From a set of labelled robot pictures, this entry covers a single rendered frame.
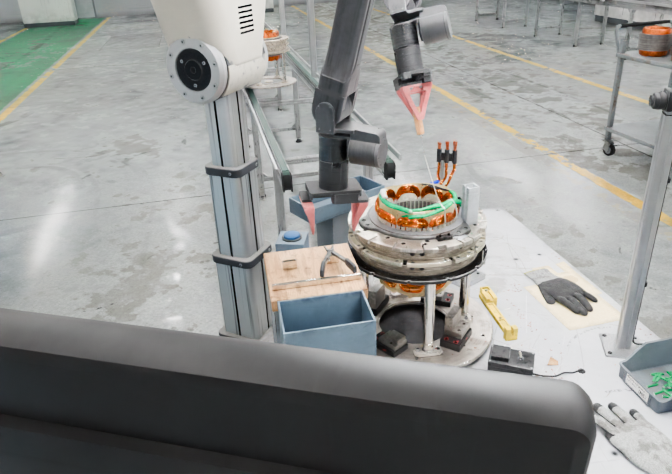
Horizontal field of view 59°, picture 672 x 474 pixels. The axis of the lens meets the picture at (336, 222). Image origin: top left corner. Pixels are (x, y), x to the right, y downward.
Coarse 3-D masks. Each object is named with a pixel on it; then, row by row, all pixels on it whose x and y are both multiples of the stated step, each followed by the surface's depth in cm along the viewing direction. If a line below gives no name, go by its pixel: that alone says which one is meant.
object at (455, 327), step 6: (456, 306) 143; (450, 312) 140; (456, 312) 140; (450, 318) 138; (456, 318) 141; (450, 324) 139; (456, 324) 142; (462, 324) 142; (468, 324) 142; (444, 330) 141; (450, 330) 140; (456, 330) 140; (462, 330) 140; (456, 336) 140; (462, 336) 140
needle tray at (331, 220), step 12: (360, 180) 171; (372, 180) 167; (372, 192) 162; (300, 204) 154; (324, 204) 163; (336, 204) 155; (348, 204) 158; (300, 216) 156; (324, 216) 154; (336, 216) 156; (324, 228) 162; (336, 228) 160; (348, 228) 162; (324, 240) 164; (336, 240) 161
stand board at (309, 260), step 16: (272, 256) 129; (288, 256) 129; (304, 256) 128; (320, 256) 128; (352, 256) 128; (272, 272) 123; (288, 272) 122; (304, 272) 122; (336, 272) 122; (352, 272) 121; (304, 288) 117; (320, 288) 116; (336, 288) 116; (352, 288) 116; (272, 304) 113
